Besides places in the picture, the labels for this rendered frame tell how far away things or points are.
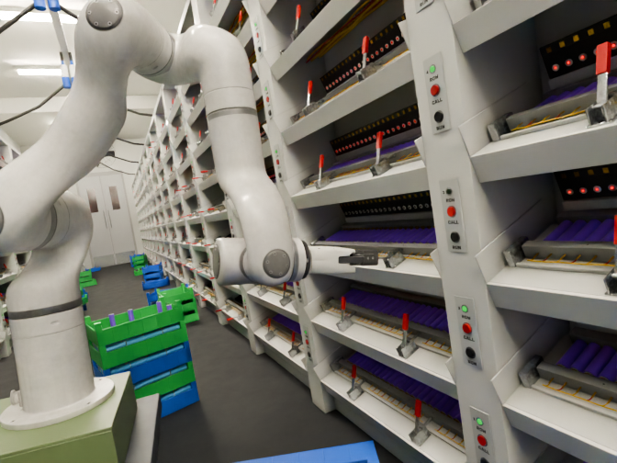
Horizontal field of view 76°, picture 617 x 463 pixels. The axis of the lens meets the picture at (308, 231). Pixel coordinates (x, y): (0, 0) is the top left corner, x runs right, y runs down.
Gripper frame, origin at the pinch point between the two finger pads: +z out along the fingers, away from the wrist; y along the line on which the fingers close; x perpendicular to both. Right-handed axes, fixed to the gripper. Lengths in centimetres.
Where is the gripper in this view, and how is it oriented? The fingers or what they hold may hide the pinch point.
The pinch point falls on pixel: (366, 257)
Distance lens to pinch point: 84.0
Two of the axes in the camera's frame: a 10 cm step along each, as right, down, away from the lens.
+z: 9.0, 0.0, 4.3
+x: 0.0, -10.0, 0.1
